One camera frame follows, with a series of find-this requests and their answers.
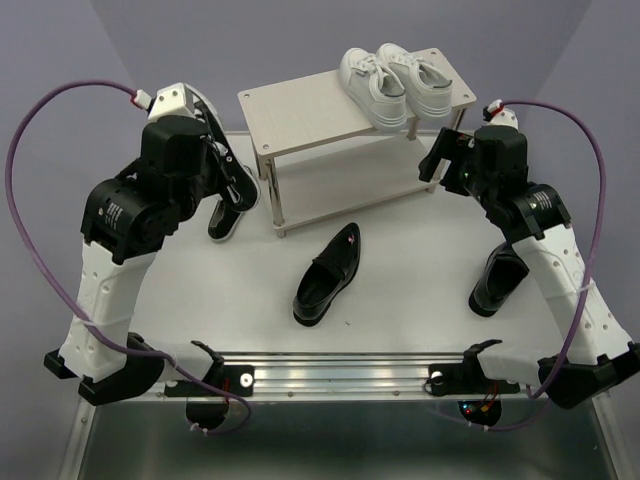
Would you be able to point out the black leather loafer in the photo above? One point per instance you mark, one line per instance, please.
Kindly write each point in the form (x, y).
(330, 272)
(502, 274)

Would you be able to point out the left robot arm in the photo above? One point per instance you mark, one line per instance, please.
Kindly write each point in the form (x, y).
(125, 222)

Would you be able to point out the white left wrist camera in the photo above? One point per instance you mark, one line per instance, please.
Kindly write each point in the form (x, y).
(177, 99)

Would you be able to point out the beige two-tier shoe shelf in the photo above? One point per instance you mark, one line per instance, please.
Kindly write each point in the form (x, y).
(318, 157)

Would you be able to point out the white sneaker on shelf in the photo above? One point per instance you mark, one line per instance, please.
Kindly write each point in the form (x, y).
(428, 90)

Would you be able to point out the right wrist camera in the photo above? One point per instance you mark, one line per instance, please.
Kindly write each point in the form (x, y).
(496, 114)

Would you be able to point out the black canvas sneaker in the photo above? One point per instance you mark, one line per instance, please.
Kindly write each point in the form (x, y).
(223, 222)
(234, 181)

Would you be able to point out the aluminium mounting rail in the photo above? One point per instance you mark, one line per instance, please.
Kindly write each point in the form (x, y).
(281, 377)

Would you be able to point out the white sneaker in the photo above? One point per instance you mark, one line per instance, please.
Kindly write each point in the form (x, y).
(375, 89)
(428, 90)

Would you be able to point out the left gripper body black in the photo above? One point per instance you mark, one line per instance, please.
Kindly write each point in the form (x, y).
(215, 179)

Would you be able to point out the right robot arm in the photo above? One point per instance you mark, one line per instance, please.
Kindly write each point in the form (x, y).
(491, 167)

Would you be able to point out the black leather loafer right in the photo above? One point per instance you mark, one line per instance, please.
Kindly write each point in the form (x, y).
(502, 274)

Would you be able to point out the black leather loafer centre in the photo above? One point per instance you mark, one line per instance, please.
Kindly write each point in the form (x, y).
(330, 272)

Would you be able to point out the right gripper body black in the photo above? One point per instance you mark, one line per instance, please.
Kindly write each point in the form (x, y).
(465, 147)

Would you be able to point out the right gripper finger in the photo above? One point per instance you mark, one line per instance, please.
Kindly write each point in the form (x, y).
(443, 149)
(450, 178)

